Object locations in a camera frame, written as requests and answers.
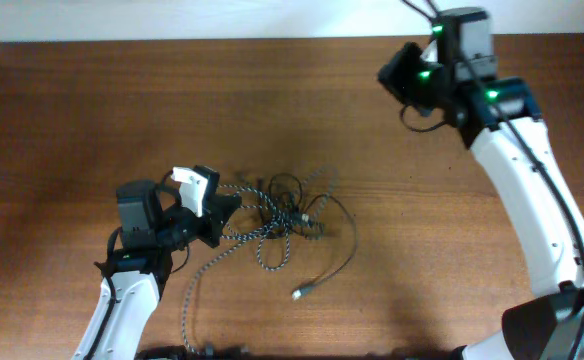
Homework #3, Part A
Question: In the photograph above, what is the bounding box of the braided black white cable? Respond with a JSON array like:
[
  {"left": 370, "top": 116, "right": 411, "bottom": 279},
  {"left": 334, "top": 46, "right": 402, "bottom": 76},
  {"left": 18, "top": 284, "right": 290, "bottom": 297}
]
[{"left": 179, "top": 166, "right": 341, "bottom": 357}]

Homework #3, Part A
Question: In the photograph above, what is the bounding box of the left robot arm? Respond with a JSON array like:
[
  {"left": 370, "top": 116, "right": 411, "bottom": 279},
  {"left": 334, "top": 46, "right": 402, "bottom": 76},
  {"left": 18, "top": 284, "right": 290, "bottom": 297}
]
[{"left": 73, "top": 180, "right": 242, "bottom": 359}]

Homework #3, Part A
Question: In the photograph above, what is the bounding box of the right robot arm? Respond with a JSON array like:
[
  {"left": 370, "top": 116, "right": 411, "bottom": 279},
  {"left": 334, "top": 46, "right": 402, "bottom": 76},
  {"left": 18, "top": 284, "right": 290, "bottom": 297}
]
[{"left": 378, "top": 4, "right": 584, "bottom": 360}]

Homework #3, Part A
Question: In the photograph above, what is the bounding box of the right camera cable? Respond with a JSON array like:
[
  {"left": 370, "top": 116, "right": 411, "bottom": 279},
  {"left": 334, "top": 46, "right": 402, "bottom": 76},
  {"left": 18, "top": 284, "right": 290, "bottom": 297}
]
[{"left": 401, "top": 0, "right": 584, "bottom": 360}]

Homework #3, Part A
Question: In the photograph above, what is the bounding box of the camera cable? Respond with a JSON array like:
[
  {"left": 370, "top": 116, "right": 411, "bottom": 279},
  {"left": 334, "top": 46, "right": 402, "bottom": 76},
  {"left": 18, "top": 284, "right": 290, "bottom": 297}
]
[
  {"left": 401, "top": 0, "right": 584, "bottom": 360},
  {"left": 81, "top": 224, "right": 123, "bottom": 360}
]

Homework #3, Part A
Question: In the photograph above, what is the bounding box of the left camera cable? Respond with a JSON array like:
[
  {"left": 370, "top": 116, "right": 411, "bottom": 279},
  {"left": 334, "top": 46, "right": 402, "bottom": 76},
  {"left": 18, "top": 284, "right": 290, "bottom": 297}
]
[{"left": 81, "top": 224, "right": 123, "bottom": 360}]

